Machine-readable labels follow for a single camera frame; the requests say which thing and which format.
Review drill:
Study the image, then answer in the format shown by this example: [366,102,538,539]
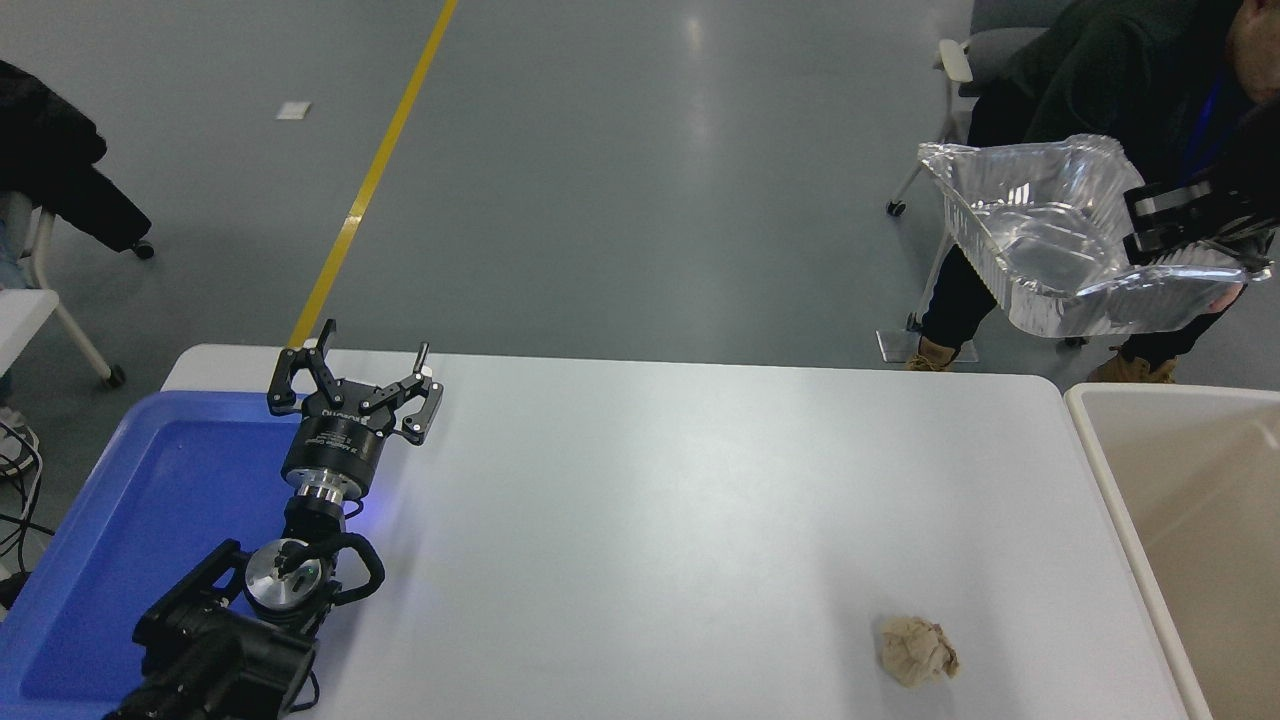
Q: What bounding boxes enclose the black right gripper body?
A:
[1212,95,1280,226]

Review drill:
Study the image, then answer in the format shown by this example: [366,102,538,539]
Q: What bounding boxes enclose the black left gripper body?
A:
[281,380,396,495]

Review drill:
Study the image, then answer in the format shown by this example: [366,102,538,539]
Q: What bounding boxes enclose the silver foil tray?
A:
[918,133,1273,341]

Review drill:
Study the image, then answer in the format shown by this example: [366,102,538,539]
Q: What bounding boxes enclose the blue plastic tray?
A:
[0,390,309,720]

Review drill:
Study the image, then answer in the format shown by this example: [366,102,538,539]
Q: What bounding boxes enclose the large pale bin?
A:
[1064,383,1280,720]

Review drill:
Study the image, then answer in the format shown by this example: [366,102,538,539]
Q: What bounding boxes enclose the white grey wheeled chair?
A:
[885,0,1089,348]

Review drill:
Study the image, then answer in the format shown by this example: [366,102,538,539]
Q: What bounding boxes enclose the small white side table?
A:
[0,290,61,379]

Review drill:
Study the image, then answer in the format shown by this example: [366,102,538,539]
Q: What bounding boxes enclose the crumpled tan paper ball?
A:
[879,615,961,688]

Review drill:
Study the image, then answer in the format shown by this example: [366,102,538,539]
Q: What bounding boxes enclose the black cable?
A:
[0,418,56,561]

